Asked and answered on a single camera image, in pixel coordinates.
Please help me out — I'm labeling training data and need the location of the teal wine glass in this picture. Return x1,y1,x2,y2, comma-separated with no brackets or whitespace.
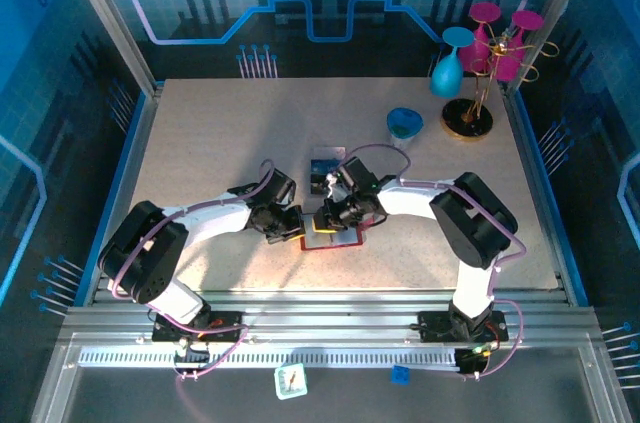
429,26,475,98

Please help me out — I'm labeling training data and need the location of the magenta wine glass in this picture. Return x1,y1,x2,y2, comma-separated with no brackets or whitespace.
491,9,545,83
458,1,503,75

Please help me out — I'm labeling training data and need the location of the white square dial tag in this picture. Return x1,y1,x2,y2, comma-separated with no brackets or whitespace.
274,363,309,400

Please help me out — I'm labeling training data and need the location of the red card holder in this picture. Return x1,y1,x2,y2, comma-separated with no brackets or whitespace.
299,227,369,251

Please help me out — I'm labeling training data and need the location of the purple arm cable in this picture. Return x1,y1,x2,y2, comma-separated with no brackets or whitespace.
110,158,276,383
337,143,529,382

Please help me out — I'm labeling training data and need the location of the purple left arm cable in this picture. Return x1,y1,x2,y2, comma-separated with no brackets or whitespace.
110,158,276,383

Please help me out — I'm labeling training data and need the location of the white slotted cable duct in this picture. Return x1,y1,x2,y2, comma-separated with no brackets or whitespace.
78,348,461,370

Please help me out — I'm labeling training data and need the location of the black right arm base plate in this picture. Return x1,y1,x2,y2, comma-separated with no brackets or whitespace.
416,310,510,344

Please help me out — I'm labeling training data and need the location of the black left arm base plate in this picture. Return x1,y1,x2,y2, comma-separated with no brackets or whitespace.
151,310,245,344

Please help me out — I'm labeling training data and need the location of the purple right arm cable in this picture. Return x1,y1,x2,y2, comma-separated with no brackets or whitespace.
337,143,529,382

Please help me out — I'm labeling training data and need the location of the blue table side trim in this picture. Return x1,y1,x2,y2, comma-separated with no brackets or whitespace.
73,90,151,308
507,90,590,308

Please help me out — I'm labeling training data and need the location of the gold wire glass rack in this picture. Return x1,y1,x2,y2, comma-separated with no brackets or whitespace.
439,22,560,143

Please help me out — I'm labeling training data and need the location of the black controller board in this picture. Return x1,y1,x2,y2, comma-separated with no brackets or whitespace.
453,345,490,377
172,340,212,375

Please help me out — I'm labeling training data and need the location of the aluminium frame rail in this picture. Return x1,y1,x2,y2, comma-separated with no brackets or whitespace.
59,290,601,349

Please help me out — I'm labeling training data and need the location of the clear cup with blue lid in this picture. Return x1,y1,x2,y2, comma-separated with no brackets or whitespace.
386,107,425,150

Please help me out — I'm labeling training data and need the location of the aluminium frame post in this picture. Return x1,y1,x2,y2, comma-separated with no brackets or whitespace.
502,0,605,97
55,0,166,97

